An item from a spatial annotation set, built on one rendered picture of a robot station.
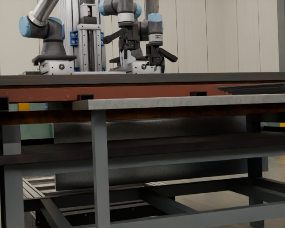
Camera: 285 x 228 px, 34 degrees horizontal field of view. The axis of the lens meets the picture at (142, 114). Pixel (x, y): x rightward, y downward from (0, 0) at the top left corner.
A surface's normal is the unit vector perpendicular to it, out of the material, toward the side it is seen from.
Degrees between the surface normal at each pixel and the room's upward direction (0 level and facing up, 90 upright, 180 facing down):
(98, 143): 90
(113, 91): 90
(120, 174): 90
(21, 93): 90
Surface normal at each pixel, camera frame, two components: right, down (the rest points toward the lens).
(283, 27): -0.92, 0.04
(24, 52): 0.39, 0.00
